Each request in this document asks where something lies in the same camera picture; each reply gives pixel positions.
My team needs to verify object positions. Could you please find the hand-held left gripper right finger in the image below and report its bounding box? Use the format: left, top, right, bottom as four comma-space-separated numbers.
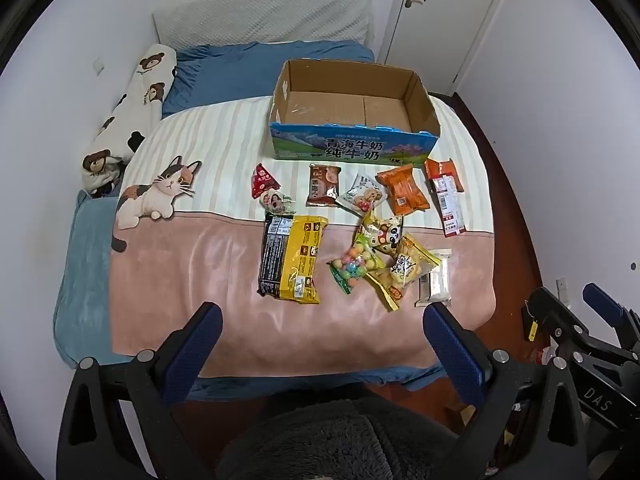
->
422, 302, 588, 480

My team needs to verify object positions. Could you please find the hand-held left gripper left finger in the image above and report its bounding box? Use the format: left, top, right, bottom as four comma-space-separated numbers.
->
57, 301, 224, 480

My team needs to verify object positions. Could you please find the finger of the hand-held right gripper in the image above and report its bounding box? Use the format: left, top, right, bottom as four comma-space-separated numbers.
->
581, 282, 640, 348
522, 286, 595, 356

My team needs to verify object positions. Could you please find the white clear snack packet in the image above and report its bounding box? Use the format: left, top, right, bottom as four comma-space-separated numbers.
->
414, 248, 454, 309

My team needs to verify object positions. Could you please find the yellow puff ball bag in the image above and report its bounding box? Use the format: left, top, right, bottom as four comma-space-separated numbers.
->
366, 232, 444, 312

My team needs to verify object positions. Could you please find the black snack packet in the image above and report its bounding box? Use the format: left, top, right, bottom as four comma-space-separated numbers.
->
257, 212, 297, 300

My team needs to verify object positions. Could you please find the colorful candy ball bag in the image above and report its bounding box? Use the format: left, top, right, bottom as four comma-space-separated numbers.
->
327, 239, 387, 294

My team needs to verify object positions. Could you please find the yellow panda snack packet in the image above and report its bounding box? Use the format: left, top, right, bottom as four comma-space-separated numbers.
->
356, 208, 404, 257

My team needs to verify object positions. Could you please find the small round face packet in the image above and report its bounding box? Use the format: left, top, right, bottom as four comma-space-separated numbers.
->
262, 190, 297, 215

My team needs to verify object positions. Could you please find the orange snack packet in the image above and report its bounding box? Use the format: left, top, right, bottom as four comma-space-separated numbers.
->
375, 165, 431, 216

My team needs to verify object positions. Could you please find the cardboard box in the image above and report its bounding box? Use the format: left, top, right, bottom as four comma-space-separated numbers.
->
269, 59, 441, 167

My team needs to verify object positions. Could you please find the cat printed blanket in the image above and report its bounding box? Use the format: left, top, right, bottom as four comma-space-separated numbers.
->
109, 94, 497, 380

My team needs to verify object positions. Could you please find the grey fuzzy clothing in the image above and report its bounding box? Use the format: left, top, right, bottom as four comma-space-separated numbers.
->
215, 394, 473, 480

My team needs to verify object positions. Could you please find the red white stick packet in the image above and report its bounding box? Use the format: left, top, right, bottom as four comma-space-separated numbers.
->
431, 174, 467, 238

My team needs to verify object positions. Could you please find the red triangular snack packet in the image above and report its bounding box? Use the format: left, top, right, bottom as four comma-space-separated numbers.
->
251, 163, 284, 199

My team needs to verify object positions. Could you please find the small orange packet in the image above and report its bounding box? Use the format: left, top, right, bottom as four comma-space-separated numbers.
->
424, 158, 466, 194

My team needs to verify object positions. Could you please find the white cookie packet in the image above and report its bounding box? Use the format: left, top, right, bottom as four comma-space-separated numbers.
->
335, 172, 389, 217

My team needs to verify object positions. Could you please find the brown snack packet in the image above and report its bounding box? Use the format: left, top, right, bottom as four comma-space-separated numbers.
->
306, 163, 343, 209

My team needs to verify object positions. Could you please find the bear print long pillow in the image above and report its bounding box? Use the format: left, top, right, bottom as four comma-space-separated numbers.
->
81, 43, 179, 197

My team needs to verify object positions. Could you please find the blue blanket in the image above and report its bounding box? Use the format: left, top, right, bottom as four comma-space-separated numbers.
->
161, 40, 376, 119

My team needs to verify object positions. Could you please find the white door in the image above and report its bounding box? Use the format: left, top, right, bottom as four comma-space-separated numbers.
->
397, 0, 517, 97

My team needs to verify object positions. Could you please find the white pillow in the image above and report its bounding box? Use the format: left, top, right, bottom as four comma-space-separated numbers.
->
151, 0, 374, 52

